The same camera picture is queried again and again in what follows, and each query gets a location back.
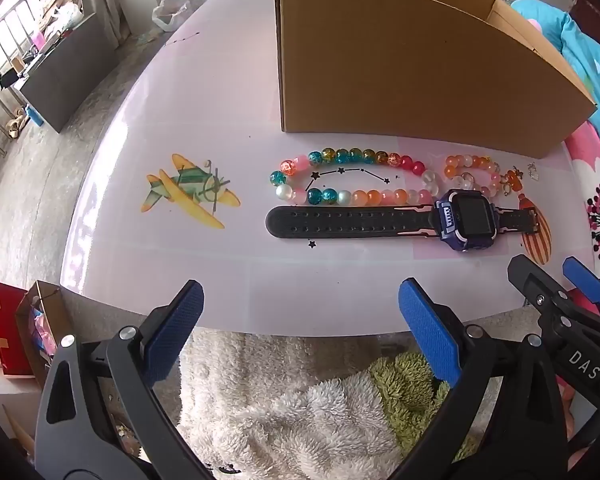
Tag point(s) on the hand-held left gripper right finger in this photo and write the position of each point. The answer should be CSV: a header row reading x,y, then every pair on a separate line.
x,y
425,320

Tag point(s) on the white plastic bag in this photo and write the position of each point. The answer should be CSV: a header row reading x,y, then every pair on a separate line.
x,y
177,7

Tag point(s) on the black purple smartwatch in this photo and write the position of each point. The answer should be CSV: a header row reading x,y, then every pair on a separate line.
x,y
355,220

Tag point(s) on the green fluffy cloth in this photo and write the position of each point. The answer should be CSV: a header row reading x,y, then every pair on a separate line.
x,y
400,395

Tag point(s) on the blue bottle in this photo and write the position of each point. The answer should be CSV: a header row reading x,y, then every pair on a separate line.
x,y
34,116

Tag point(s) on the brown cardboard box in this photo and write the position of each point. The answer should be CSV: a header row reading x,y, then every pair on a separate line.
x,y
405,70

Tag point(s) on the white fluffy blanket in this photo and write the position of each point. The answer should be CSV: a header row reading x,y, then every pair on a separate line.
x,y
280,410

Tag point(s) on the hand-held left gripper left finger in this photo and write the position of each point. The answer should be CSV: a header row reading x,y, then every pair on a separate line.
x,y
180,330

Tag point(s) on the brown paper bag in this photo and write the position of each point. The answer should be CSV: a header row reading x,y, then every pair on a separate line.
x,y
50,305

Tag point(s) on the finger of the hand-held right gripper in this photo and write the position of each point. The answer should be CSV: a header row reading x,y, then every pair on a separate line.
x,y
535,285
582,277

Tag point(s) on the red paper bag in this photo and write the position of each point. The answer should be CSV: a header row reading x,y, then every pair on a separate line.
x,y
10,320

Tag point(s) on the dark grey cabinet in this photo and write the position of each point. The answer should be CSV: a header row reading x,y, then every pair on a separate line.
x,y
65,80

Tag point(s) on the blue blanket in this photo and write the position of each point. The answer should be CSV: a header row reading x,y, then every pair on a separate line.
x,y
585,60

